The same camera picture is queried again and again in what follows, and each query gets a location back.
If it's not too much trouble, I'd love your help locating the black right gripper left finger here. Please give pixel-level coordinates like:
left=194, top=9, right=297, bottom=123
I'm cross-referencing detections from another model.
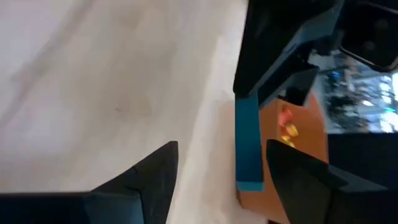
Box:
left=0, top=141, right=179, bottom=224

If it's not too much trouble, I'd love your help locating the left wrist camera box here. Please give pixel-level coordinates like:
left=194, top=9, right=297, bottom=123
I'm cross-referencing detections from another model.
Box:
left=338, top=0, right=398, bottom=73

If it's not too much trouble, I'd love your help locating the black partition panel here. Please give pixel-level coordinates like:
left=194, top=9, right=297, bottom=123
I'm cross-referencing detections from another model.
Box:
left=328, top=133, right=398, bottom=191

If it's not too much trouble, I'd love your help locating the yellow block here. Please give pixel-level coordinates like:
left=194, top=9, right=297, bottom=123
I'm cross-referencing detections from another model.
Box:
left=280, top=123, right=300, bottom=149

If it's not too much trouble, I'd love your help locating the orange plastic bin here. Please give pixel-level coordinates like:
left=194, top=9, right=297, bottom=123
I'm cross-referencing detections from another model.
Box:
left=237, top=94, right=330, bottom=224

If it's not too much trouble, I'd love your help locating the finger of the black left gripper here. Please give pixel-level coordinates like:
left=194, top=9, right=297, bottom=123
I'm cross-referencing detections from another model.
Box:
left=257, top=62, right=320, bottom=108
left=233, top=0, right=345, bottom=100

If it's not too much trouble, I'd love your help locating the long blue block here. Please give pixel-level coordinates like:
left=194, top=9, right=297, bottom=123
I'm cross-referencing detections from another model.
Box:
left=234, top=92, right=265, bottom=192

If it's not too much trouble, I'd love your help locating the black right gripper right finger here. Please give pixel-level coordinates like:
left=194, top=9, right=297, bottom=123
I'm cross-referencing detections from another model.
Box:
left=266, top=139, right=398, bottom=224

